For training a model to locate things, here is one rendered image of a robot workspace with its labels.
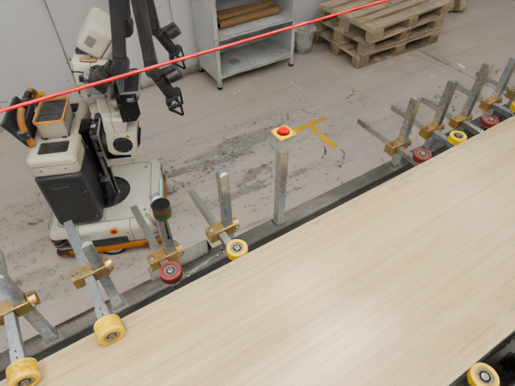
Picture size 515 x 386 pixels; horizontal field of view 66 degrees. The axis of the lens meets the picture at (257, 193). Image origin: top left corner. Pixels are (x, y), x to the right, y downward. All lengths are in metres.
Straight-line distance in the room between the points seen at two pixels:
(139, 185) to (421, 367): 1.98
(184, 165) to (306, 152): 1.00
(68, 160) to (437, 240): 1.75
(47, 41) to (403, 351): 3.43
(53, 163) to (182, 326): 1.22
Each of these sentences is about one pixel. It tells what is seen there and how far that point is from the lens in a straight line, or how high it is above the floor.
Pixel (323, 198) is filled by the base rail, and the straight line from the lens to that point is 1.95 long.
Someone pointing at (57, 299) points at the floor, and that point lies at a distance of 2.69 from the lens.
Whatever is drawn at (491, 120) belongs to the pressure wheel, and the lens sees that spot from 2.37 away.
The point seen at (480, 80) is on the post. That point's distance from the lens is 2.38.
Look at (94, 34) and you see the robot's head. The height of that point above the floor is 1.34.
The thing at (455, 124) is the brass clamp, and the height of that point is 0.81.
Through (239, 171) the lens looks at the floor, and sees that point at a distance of 3.09.
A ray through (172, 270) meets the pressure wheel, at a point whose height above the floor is 0.91.
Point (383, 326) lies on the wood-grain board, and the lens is 1.39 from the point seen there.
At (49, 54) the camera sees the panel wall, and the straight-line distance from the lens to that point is 3.90.
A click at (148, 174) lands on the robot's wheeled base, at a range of 2.77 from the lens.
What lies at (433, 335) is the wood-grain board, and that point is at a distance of 1.43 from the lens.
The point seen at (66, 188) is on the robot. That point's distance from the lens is 2.36.
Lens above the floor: 2.11
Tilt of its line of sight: 46 degrees down
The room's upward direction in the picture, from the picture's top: 1 degrees counter-clockwise
